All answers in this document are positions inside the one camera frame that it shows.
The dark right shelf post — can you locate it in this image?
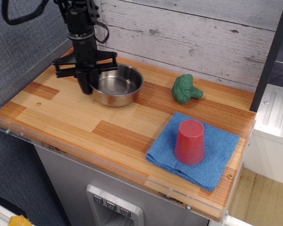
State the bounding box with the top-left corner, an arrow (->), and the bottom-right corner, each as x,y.
250,11 -> 283,112

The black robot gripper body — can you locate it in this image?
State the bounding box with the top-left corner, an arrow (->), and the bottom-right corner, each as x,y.
52,33 -> 118,78

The grey toy cabinet front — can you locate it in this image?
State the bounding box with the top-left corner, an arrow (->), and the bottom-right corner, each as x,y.
36,146 -> 209,226

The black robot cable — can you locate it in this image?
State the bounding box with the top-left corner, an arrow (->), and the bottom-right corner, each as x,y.
1,0 -> 109,44

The blue folded cloth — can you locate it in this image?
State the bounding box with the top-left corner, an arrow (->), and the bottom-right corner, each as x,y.
146,112 -> 240,191

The clear acrylic table guard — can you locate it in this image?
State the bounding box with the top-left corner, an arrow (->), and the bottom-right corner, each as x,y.
0,113 -> 245,226

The silver metal pot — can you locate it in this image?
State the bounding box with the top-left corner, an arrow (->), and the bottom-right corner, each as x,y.
89,63 -> 144,107

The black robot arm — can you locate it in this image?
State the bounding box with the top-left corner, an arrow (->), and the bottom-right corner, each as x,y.
52,0 -> 118,95

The red plastic cup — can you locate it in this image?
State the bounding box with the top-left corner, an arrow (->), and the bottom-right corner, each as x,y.
174,119 -> 205,165

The green toy broccoli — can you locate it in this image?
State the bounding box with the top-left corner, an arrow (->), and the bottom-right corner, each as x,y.
171,74 -> 203,104

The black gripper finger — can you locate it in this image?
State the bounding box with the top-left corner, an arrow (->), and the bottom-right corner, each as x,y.
89,69 -> 100,88
76,71 -> 92,95

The yellow object at corner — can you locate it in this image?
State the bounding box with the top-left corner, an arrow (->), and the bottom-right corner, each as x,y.
8,215 -> 33,226

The silver dispenser panel with buttons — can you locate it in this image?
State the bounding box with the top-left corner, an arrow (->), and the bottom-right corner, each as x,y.
86,184 -> 144,226

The white toy sink unit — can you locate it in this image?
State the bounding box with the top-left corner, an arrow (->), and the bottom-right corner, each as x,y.
243,84 -> 283,183

